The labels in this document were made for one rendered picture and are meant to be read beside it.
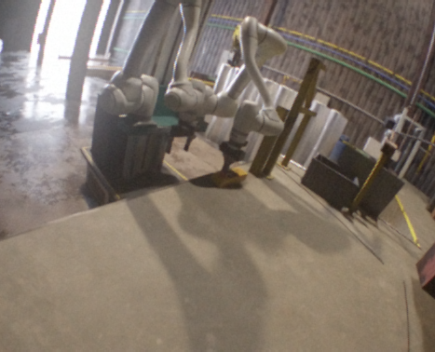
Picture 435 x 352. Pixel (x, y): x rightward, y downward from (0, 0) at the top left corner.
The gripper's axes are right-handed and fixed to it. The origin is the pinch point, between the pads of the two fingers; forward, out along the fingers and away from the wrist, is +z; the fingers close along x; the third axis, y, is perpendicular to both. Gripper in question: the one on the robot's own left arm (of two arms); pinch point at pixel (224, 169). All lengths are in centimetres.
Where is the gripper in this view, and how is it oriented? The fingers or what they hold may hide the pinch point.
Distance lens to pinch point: 118.8
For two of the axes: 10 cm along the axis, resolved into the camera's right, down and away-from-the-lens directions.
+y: -6.1, 1.7, -7.7
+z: -3.3, 8.3, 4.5
